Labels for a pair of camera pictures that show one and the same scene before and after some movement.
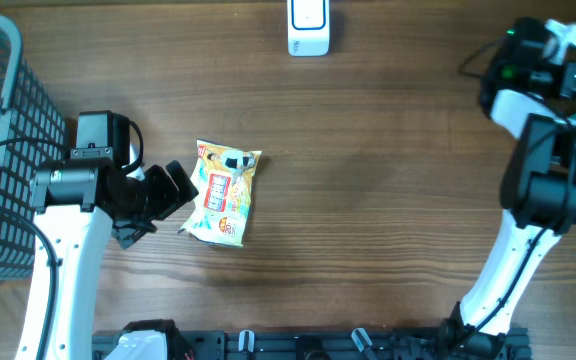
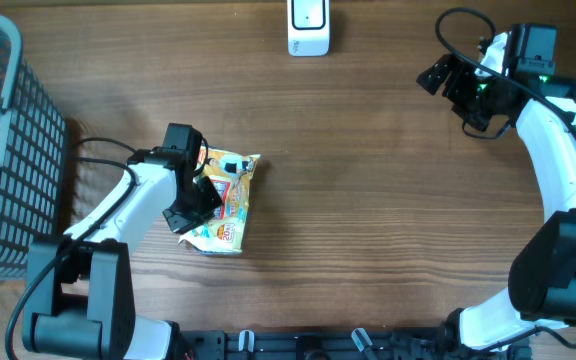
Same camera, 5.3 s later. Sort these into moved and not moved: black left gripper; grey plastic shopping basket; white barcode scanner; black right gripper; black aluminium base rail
Moved: black right gripper; black left gripper
Not moved: grey plastic shopping basket; white barcode scanner; black aluminium base rail
